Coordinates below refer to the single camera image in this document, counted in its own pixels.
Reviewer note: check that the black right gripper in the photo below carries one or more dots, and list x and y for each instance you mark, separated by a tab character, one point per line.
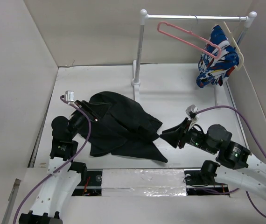
178	132

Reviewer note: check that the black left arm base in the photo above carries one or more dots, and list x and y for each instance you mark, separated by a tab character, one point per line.
91	185

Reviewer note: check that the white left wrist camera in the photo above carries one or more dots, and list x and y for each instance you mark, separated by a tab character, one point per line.
69	96

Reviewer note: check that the cream plastic hanger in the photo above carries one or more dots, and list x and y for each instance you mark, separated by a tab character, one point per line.
234	44

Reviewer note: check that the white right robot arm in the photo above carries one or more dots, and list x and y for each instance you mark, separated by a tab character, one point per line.
234	164

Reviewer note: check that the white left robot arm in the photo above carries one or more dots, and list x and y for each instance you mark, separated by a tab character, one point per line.
63	173

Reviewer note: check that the black trousers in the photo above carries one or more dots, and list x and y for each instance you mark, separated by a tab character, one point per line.
126	129

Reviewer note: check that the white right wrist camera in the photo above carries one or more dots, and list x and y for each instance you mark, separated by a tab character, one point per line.
191	111

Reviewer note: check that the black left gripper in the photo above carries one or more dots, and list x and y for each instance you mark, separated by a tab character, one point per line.
85	105

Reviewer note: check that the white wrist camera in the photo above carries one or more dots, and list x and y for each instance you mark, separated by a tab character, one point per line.
191	111
69	96

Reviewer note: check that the white metal clothes rack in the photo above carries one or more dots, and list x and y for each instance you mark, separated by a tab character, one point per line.
153	48

